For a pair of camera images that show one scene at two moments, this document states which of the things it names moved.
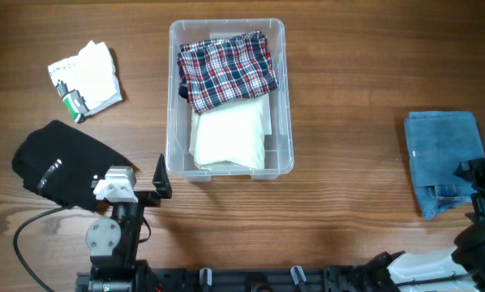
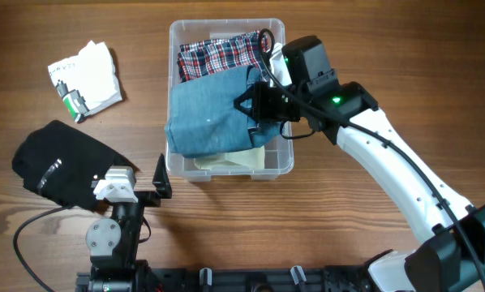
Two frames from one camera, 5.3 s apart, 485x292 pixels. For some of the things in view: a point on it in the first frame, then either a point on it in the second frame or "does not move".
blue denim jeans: [439, 143] → [202, 118]
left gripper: [161, 181] does not move
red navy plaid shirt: [218, 70] does not move
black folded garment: [64, 164] does not move
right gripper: [482, 169] → [261, 106]
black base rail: [343, 278] does not move
